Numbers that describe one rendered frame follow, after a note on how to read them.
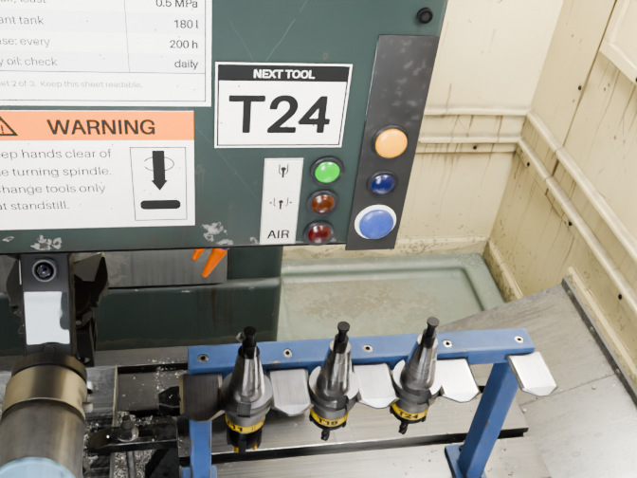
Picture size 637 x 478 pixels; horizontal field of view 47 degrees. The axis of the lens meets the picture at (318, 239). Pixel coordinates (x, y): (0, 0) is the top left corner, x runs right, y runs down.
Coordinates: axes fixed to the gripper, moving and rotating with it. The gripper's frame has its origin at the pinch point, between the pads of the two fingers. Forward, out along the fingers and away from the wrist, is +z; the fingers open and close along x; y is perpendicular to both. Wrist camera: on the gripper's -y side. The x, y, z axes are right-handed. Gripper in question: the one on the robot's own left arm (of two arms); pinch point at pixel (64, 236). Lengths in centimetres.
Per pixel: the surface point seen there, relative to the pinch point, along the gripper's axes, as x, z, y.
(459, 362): 49, -9, 16
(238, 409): 19.5, -13.9, 16.5
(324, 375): 30.0, -12.7, 12.6
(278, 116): 20.4, -21.1, -29.1
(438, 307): 82, 61, 81
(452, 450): 57, -4, 47
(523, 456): 70, -5, 48
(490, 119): 91, 80, 34
